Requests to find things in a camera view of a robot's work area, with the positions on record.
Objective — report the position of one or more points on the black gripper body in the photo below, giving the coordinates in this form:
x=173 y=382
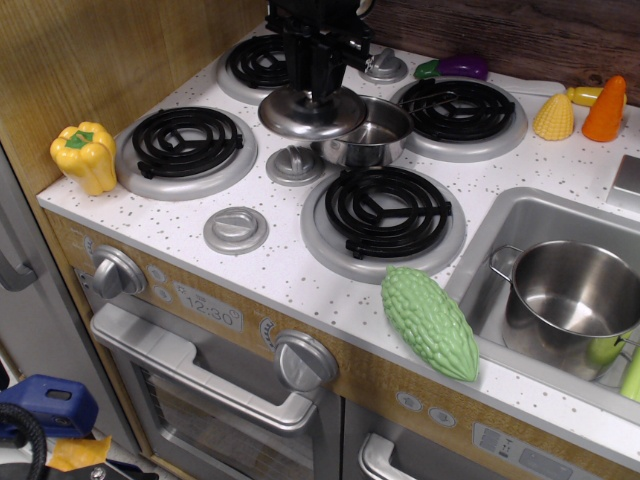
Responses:
x=332 y=24

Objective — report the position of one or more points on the yellow toy corn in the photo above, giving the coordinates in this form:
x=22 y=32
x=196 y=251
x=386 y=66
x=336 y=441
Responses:
x=555 y=120

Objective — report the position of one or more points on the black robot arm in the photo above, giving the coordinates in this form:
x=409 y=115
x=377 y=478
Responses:
x=321 y=39

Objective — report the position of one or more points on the left oven dial knob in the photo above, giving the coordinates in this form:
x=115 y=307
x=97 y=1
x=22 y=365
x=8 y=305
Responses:
x=116 y=273

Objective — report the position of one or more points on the steel pot lid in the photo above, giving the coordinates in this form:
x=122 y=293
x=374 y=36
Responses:
x=295 y=115

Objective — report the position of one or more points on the grey toy sink basin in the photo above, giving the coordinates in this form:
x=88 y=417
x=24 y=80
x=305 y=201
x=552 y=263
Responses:
x=524 y=217

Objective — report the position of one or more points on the yellow cloth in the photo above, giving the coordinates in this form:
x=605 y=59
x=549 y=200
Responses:
x=73 y=454

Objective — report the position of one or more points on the back left black burner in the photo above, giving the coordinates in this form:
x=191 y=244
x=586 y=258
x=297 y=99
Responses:
x=253 y=69

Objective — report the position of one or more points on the green toy vegetable in sink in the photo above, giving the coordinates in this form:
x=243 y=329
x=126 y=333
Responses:
x=617 y=360

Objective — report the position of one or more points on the left oven door handle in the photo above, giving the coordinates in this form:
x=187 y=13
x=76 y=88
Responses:
x=173 y=356

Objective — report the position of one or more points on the hanging steel utensil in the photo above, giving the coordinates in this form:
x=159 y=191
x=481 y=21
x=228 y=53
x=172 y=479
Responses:
x=365 y=6

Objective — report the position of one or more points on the large steel pot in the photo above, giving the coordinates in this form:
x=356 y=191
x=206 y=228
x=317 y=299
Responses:
x=562 y=295

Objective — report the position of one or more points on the yellow toy bell pepper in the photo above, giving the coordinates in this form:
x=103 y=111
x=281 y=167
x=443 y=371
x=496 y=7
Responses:
x=86 y=154

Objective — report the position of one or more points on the black burner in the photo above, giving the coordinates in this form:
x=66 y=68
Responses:
x=461 y=120
x=356 y=223
x=253 y=69
x=184 y=153

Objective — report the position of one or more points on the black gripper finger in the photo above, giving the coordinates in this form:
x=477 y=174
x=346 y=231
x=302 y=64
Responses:
x=327 y=72
x=300 y=55

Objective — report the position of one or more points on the right oven door handle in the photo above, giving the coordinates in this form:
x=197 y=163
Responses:
x=381 y=458

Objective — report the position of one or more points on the back right black burner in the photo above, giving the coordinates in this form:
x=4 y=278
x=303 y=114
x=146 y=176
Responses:
x=461 y=120

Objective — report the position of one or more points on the orange toy carrot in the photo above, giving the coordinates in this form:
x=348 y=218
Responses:
x=605 y=116

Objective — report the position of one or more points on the oven dial knob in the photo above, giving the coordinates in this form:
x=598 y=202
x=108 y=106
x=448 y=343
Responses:
x=116 y=273
x=302 y=363

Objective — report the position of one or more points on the purple toy eggplant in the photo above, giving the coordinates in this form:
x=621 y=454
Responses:
x=468 y=65

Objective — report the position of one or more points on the small steel pan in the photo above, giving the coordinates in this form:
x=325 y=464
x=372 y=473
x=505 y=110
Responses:
x=378 y=141

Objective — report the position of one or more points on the grey faucet base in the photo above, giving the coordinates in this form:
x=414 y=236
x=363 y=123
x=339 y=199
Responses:
x=625 y=189

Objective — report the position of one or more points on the front right black burner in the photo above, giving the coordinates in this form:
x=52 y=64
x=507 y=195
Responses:
x=356 y=223

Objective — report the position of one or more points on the front left black burner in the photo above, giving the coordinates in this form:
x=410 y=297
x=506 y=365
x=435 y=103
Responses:
x=184 y=153

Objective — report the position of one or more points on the right oven dial knob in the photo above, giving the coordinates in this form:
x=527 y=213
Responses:
x=302 y=363

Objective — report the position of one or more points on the middle grey stovetop knob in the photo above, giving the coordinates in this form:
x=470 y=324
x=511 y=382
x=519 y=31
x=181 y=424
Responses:
x=294 y=166

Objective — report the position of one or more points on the back grey stovetop knob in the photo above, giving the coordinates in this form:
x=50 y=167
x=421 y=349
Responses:
x=385 y=68

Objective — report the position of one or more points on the yellow toy squash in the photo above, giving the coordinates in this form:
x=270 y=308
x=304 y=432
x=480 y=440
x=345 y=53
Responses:
x=588 y=96

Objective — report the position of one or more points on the blue clamp tool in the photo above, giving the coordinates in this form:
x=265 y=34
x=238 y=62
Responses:
x=63 y=408

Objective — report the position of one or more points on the oven door handle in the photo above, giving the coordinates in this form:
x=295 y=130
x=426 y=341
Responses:
x=173 y=356
x=381 y=458

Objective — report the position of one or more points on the green toy bitter gourd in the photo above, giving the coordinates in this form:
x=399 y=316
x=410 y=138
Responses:
x=430 y=322

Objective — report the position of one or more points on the grey refrigerator door handle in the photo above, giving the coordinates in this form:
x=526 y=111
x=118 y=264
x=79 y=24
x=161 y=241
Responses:
x=17 y=247

